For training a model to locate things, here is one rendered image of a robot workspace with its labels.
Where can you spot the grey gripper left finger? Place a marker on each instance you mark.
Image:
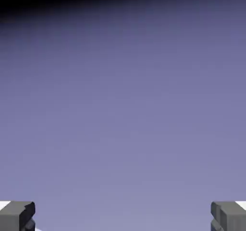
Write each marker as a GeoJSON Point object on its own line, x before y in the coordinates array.
{"type": "Point", "coordinates": [13, 216]}

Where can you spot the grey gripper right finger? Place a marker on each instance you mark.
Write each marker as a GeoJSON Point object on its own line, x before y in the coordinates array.
{"type": "Point", "coordinates": [230, 217]}

